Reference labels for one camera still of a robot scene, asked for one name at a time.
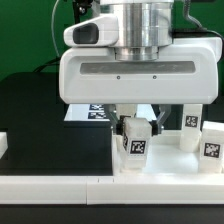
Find grey arm hose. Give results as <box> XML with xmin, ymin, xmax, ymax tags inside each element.
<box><xmin>170</xmin><ymin>0</ymin><xmax>224</xmax><ymax>61</ymax></box>

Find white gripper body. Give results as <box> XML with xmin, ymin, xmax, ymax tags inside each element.
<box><xmin>59</xmin><ymin>37</ymin><xmax>222</xmax><ymax>104</ymax></box>

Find white square table top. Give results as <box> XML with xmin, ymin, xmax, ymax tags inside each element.
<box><xmin>112</xmin><ymin>130</ymin><xmax>214</xmax><ymax>175</ymax></box>

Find white thin cable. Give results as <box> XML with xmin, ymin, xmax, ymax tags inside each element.
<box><xmin>50</xmin><ymin>0</ymin><xmax>64</xmax><ymax>58</ymax></box>

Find white front fence bar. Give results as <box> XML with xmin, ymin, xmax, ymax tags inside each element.
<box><xmin>0</xmin><ymin>174</ymin><xmax>224</xmax><ymax>205</ymax></box>

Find black camera pole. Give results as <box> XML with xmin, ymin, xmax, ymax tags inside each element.
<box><xmin>72</xmin><ymin>0</ymin><xmax>100</xmax><ymax>24</ymax></box>

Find black cables behind table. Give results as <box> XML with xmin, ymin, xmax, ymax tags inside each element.
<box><xmin>33</xmin><ymin>57</ymin><xmax>62</xmax><ymax>74</ymax></box>

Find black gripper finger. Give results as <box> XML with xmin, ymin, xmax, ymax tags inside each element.
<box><xmin>104</xmin><ymin>104</ymin><xmax>123</xmax><ymax>135</ymax></box>
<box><xmin>150</xmin><ymin>104</ymin><xmax>171</xmax><ymax>136</ymax></box>

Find white part at left edge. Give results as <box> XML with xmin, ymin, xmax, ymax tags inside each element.
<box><xmin>0</xmin><ymin>132</ymin><xmax>8</xmax><ymax>159</ymax></box>

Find white marker sheet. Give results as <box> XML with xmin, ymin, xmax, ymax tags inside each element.
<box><xmin>64</xmin><ymin>104</ymin><xmax>156</xmax><ymax>121</ymax></box>

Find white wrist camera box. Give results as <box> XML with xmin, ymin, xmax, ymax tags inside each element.
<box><xmin>64</xmin><ymin>14</ymin><xmax>119</xmax><ymax>47</ymax></box>

